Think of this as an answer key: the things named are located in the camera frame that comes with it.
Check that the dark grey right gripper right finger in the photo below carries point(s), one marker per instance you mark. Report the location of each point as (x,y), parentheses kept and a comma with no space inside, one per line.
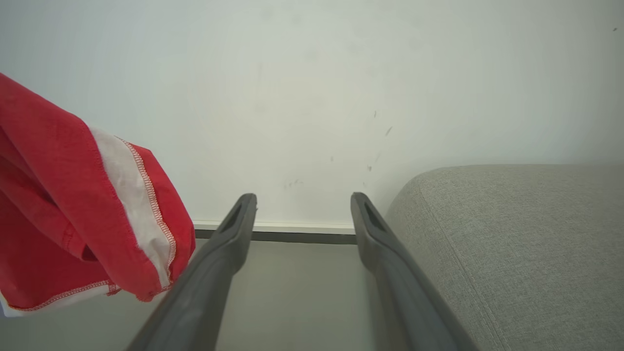
(404,297)

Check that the white and black baseboard strip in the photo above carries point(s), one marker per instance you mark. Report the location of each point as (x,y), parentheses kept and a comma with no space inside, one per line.
(292,233)

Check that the red and white jersey shirt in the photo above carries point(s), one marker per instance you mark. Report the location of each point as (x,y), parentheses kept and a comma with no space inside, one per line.
(63,214)

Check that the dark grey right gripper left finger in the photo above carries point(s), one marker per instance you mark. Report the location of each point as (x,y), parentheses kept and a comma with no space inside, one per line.
(204,282)

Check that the grey fabric sofa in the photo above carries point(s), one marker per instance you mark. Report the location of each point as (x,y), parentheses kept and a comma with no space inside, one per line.
(526,253)

